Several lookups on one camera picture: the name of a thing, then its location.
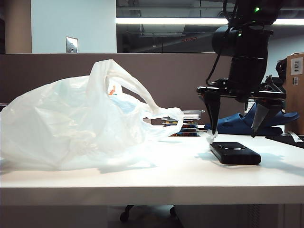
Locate brown desk partition panel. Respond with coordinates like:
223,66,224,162
0,52,246,126

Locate grey and red office chair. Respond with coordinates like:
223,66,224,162
265,75,286,93

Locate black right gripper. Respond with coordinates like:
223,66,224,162
196,58,287,138

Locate crumpled clear plastic scrap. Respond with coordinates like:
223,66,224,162
205,129,219,144

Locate cardboard box with labels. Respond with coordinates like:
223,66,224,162
285,52,304,135

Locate white paper strip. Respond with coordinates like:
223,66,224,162
287,131,304,143

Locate black power bank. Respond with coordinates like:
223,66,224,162
209,142,261,165

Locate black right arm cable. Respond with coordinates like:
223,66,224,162
205,0,240,87

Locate metal wall switch plate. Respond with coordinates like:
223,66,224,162
66,37,80,54

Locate black table mat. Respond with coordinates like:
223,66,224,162
265,134,304,150

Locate white plastic shopping bag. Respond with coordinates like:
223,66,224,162
0,59,185,174

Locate long ceiling light strip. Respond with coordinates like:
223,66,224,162
115,18,304,26

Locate clear plastic blister package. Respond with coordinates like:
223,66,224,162
181,110,206,121

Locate blue foam slipper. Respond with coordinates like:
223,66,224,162
204,113,284,137
244,103,300,129

